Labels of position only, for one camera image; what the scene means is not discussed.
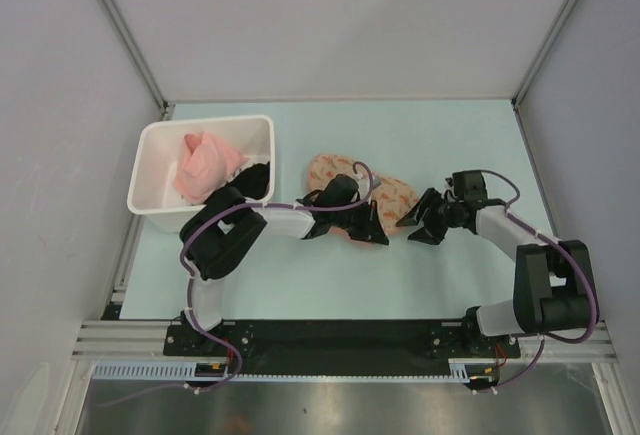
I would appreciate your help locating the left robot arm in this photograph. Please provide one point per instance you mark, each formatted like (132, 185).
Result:
(219, 236)

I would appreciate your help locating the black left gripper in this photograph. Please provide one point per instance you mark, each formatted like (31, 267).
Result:
(371, 228)

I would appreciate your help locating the white plastic bin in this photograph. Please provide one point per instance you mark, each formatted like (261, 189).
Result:
(151, 192)

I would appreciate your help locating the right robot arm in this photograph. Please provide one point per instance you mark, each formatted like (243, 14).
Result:
(553, 293)

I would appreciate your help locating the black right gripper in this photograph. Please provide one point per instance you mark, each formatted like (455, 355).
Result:
(430, 232)

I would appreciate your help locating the aluminium frame rail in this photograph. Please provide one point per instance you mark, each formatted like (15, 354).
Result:
(146, 340)

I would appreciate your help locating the white slotted cable duct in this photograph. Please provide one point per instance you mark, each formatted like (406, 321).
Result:
(178, 371)

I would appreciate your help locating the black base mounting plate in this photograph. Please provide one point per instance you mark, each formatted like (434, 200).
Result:
(342, 348)

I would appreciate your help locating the black cloth garment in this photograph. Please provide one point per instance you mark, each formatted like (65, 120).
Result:
(252, 182)

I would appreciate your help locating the pink cloth garment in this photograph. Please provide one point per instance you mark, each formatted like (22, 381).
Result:
(207, 163)

